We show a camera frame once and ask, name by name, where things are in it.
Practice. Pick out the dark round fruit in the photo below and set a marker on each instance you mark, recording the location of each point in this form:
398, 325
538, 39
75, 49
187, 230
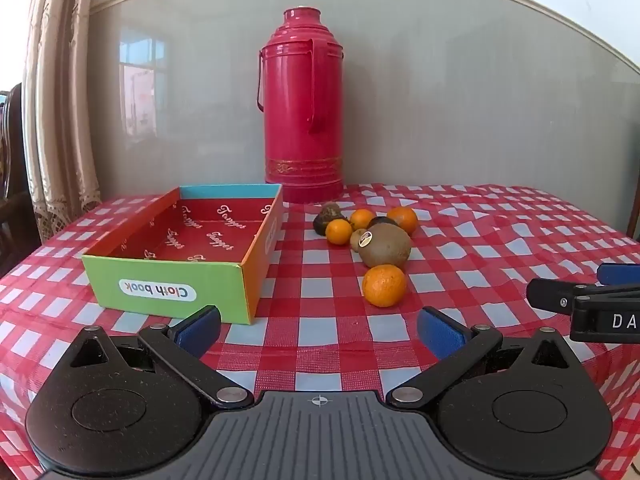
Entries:
381, 221

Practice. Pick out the large brown kiwi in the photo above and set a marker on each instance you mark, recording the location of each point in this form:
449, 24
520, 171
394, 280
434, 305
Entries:
387, 247

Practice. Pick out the red white checkered tablecloth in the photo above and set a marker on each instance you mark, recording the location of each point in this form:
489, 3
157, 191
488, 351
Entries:
325, 320

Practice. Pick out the medium orange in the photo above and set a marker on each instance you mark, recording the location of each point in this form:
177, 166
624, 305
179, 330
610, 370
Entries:
404, 219
338, 232

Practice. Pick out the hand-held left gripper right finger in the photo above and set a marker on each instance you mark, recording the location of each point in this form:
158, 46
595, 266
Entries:
442, 334

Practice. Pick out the red thermos flask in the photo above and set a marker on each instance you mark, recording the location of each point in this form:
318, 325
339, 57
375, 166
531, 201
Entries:
300, 110

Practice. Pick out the large orange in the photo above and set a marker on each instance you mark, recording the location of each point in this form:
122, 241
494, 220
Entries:
384, 286

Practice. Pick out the small orange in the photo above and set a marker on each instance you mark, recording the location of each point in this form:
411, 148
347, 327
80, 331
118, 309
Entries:
361, 218

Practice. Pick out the small brown kiwi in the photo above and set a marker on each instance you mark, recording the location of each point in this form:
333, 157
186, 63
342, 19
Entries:
330, 211

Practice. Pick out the colourful cardboard box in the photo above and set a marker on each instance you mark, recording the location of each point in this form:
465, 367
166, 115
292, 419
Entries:
170, 280

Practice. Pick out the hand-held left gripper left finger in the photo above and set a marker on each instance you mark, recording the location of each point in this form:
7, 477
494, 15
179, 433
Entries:
199, 329

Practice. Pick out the beige lace curtain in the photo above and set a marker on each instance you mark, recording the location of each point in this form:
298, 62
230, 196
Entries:
60, 135

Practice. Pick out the dark wooden chair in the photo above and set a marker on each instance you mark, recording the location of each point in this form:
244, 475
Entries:
12, 170

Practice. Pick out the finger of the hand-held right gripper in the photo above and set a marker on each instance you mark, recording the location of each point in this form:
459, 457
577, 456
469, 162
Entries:
619, 273
550, 297

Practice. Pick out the small kiwi with sticker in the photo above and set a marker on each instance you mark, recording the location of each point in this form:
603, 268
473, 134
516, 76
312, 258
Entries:
360, 241

